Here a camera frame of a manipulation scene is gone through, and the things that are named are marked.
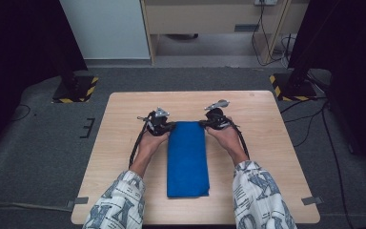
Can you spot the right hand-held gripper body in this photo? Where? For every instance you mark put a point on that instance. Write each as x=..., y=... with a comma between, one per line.
x=217, y=119

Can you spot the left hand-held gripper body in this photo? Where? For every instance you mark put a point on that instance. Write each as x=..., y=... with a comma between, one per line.
x=157, y=125

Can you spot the blue towel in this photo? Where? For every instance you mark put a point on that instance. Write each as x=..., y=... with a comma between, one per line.
x=187, y=159

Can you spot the person's left hand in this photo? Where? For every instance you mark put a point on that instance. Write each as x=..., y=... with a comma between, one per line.
x=151, y=146

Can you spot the person's right hand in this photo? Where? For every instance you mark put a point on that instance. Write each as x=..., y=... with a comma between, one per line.
x=227, y=140

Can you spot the striped black stand base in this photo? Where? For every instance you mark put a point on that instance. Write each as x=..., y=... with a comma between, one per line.
x=76, y=90
x=294, y=89

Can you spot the light wooden desk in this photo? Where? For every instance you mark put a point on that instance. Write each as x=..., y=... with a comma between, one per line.
x=203, y=19

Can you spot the white panel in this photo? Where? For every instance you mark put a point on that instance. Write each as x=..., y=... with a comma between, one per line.
x=108, y=28

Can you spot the grey tape piece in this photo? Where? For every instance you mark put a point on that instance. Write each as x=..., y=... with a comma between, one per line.
x=77, y=201
x=312, y=200

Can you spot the dark curtain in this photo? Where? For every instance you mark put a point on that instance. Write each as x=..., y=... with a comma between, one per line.
x=355, y=63
x=16, y=47

